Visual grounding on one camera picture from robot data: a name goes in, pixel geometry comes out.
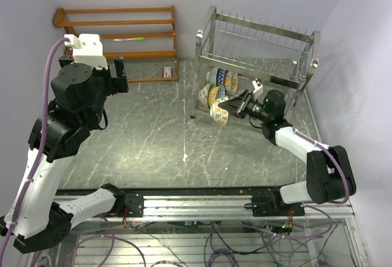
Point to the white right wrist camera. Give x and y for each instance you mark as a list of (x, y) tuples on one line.
[(258, 88)]

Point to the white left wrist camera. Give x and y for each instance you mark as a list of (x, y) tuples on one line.
[(87, 49)]

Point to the steel dish rack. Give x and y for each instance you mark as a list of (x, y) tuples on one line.
[(280, 55)]

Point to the wooden shelf rack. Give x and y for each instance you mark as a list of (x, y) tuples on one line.
[(61, 20)]

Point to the orange blue floral bowl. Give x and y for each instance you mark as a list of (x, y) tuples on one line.
[(231, 82)]

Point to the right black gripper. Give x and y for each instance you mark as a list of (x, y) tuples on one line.
[(239, 103)]

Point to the green white marker pen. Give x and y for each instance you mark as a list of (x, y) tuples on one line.
[(128, 39)]

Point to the blue zigzag red bowl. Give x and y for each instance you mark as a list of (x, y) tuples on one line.
[(220, 76)]

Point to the small red white box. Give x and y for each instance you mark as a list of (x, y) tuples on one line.
[(167, 72)]

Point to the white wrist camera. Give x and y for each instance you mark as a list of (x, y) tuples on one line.
[(87, 49), (258, 88)]

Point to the yellow sunburst patterned bowl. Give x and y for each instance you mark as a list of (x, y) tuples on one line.
[(217, 92)]

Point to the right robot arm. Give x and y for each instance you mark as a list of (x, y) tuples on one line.
[(329, 175)]

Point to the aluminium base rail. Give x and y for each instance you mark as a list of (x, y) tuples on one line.
[(210, 208)]

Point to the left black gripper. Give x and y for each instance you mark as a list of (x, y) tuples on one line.
[(115, 84)]

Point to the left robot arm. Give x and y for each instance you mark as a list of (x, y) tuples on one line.
[(35, 219)]

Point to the leaf flower patterned bowl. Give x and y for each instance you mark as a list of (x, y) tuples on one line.
[(204, 93)]

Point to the teal dotted bowl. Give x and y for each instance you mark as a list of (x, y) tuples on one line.
[(212, 75)]

